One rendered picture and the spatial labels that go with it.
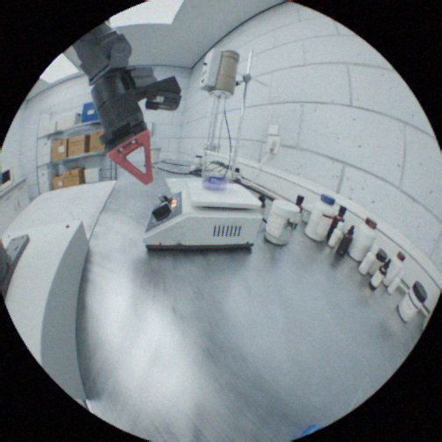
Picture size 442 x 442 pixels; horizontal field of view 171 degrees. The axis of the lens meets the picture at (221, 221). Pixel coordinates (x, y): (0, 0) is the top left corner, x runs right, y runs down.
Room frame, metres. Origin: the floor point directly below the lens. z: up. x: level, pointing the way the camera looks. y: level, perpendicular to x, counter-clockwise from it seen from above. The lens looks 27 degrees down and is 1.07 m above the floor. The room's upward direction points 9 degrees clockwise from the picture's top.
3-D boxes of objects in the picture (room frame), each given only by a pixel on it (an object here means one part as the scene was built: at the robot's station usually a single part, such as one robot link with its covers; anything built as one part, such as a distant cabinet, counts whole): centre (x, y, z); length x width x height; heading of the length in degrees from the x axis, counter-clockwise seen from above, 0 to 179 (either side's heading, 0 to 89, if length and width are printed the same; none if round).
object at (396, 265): (0.15, -0.44, 0.94); 0.05 x 0.05 x 0.09
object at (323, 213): (0.34, -0.26, 0.96); 0.06 x 0.06 x 0.11
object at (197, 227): (0.28, 0.03, 0.94); 0.22 x 0.13 x 0.08; 108
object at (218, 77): (0.62, 0.10, 1.40); 0.15 x 0.11 x 0.24; 121
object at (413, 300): (0.03, -0.44, 0.94); 0.07 x 0.07 x 0.07
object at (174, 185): (0.63, 0.09, 0.91); 0.30 x 0.20 x 0.01; 121
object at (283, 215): (0.30, -0.13, 0.94); 0.06 x 0.06 x 0.08
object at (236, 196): (0.29, 0.01, 0.98); 0.12 x 0.12 x 0.01; 18
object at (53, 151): (1.45, 2.20, 0.95); 1.43 x 0.41 x 1.90; 121
